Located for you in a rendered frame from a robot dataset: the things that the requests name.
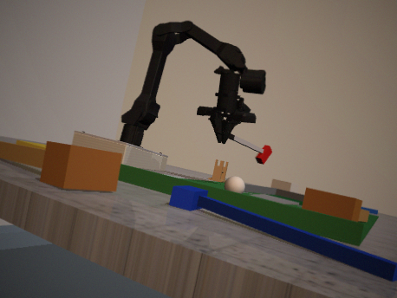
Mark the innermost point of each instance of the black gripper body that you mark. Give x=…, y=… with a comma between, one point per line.
x=227, y=103

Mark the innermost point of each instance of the white ball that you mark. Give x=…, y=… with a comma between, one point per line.
x=235, y=184

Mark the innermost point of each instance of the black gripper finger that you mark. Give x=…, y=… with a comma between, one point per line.
x=216, y=123
x=226, y=128

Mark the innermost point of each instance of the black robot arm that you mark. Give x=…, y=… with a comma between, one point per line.
x=145, y=110

